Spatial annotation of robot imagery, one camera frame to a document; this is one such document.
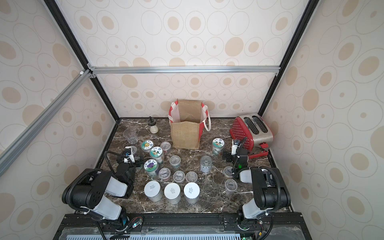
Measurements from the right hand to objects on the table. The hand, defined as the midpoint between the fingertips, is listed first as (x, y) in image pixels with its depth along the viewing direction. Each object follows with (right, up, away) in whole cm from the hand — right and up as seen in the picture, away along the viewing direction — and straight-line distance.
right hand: (238, 149), depth 94 cm
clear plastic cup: (-73, +8, +13) cm, 75 cm away
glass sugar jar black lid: (-58, +13, +15) cm, 62 cm away
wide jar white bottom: (-39, -20, -20) cm, 48 cm away
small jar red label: (-45, -13, -10) cm, 48 cm away
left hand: (-62, +1, -7) cm, 63 cm away
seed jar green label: (-40, -7, -4) cm, 40 cm away
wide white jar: (-49, -19, -18) cm, 56 cm away
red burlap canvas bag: (-34, +21, +19) cm, 44 cm away
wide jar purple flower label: (-53, -9, -9) cm, 54 cm away
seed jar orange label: (-36, -15, -11) cm, 41 cm away
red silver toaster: (+8, +14, -2) cm, 16 cm away
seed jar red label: (-9, -12, -9) cm, 18 cm away
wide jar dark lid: (-29, -19, -20) cm, 40 cm away
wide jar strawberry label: (-13, +3, 0) cm, 13 cm away
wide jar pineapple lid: (-50, -2, -4) cm, 51 cm away
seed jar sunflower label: (-58, +2, 0) cm, 58 cm away
